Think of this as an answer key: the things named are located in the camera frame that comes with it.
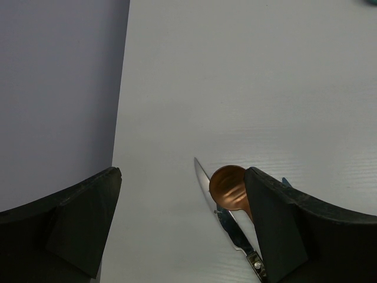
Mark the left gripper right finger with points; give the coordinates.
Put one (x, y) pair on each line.
(304, 239)

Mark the blue plastic knife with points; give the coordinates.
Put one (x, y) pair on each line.
(286, 182)

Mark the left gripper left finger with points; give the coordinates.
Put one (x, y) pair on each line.
(60, 237)

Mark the copper spoon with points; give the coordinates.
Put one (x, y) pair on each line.
(227, 189)

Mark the steel knife dark handle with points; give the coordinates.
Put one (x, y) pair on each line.
(230, 225)

